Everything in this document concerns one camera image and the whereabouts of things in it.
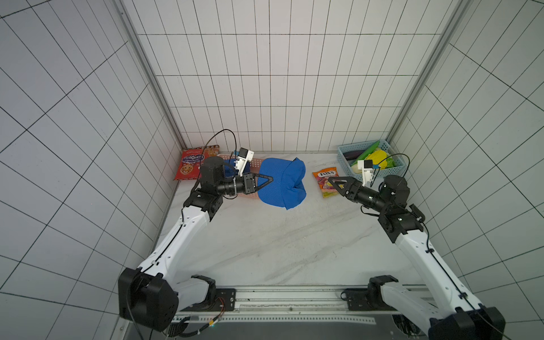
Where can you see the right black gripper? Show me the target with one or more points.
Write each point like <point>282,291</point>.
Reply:
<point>353,189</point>

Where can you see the light blue plastic basket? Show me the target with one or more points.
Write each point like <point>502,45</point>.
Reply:
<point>400,161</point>

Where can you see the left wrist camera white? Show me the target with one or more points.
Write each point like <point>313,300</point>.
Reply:
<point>243,161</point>

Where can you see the red cookie snack bag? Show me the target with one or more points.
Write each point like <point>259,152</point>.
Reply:
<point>191,160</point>

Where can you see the blue baseball cap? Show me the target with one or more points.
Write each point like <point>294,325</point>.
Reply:
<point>287,189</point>

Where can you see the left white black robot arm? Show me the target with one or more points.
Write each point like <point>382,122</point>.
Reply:
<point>160,269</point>

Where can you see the orange Fox's candy bag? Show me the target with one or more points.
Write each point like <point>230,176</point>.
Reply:
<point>322,177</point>

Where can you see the yellow toy cabbage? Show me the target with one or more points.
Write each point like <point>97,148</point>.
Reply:
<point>380,157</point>

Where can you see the aluminium mounting rail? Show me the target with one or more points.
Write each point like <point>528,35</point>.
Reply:
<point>289,304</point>

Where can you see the purple toy eggplant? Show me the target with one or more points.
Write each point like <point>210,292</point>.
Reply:
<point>352,155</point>

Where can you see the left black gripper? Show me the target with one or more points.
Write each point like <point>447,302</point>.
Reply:
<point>249,182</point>

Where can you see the pink plastic basket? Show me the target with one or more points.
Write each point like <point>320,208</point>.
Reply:
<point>252,166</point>

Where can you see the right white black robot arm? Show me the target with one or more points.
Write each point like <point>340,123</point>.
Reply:
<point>456,313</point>

